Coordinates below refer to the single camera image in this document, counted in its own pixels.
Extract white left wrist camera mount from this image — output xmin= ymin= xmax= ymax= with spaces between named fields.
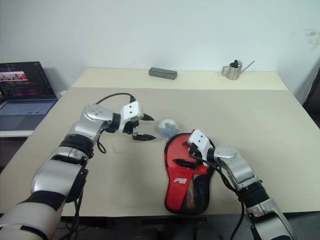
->
xmin=118 ymin=100 xmax=144 ymax=134

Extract black red paddle case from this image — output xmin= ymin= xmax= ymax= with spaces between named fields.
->
xmin=163 ymin=129 xmax=216 ymax=216

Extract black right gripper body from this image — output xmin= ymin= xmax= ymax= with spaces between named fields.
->
xmin=187 ymin=142 xmax=205 ymax=165

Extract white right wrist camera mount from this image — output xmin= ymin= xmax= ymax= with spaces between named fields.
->
xmin=187 ymin=128 xmax=214 ymax=161

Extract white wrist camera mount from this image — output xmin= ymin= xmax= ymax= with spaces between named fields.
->
xmin=187 ymin=128 xmax=214 ymax=161
xmin=118 ymin=100 xmax=144 ymax=134

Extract grey rectangular box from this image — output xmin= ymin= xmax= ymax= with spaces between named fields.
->
xmin=148 ymin=66 xmax=178 ymax=81

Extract open laptop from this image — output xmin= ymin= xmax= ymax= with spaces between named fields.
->
xmin=0 ymin=61 xmax=59 ymax=132

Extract black table frame bar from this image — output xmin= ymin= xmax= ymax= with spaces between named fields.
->
xmin=140 ymin=216 xmax=208 ymax=225

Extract dark furniture piece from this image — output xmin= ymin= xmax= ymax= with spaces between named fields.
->
xmin=301 ymin=61 xmax=320 ymax=116

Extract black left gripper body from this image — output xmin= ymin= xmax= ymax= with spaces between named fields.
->
xmin=123 ymin=116 xmax=144 ymax=137

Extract red table tennis paddle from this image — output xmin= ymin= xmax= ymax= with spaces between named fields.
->
xmin=167 ymin=133 xmax=209 ymax=210

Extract steel watering can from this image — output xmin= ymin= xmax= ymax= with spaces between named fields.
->
xmin=220 ymin=59 xmax=256 ymax=81

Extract grey round plush pendant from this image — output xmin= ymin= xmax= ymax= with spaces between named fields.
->
xmin=156 ymin=118 xmax=180 ymax=139

